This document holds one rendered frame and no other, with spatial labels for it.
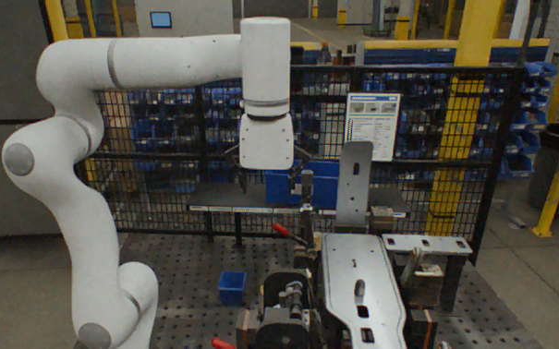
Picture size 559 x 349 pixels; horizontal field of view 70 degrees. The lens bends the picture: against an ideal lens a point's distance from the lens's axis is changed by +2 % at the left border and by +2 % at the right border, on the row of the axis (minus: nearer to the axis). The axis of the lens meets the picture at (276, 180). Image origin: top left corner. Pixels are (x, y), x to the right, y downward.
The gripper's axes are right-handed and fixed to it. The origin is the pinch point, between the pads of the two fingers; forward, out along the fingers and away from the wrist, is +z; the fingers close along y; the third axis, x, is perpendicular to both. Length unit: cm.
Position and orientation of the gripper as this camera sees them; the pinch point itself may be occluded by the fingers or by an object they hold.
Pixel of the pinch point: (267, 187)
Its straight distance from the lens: 80.2
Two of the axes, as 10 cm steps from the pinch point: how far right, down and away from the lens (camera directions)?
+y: 10.0, 0.3, -0.8
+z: 0.0, 9.1, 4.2
